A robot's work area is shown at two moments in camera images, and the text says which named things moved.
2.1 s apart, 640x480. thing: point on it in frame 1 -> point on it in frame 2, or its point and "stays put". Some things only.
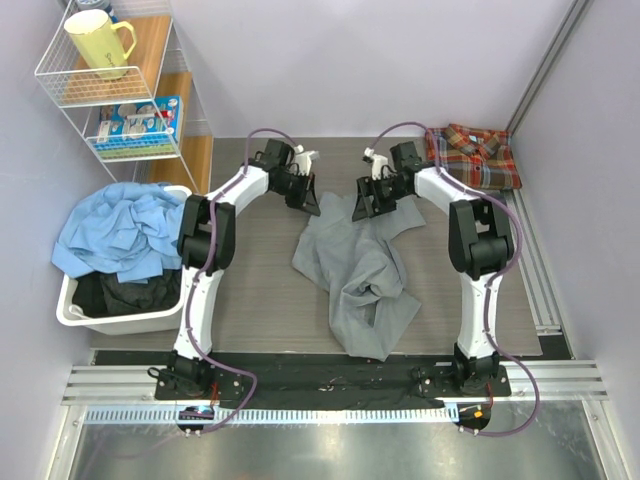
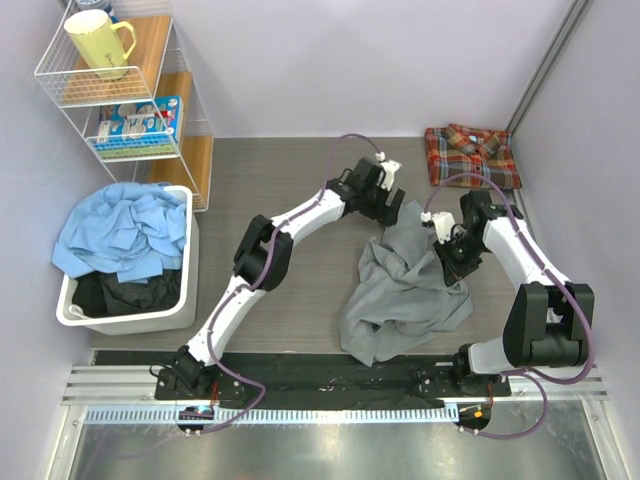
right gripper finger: x=363 y=208 -> x=451 y=274
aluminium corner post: x=547 y=63 stays put
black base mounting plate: x=329 y=380 stays put
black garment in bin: x=99 y=294 stays put
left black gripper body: x=294 y=182 -> x=375 y=195
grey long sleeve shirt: x=353 y=261 -> x=400 y=294
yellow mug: x=96 y=39 stays put
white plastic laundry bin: x=121 y=324 stays put
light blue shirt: x=128 y=230 stays put
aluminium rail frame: x=547 y=428 stays put
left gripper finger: x=295 y=199 -> x=379 y=212
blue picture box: x=144 y=131 stays put
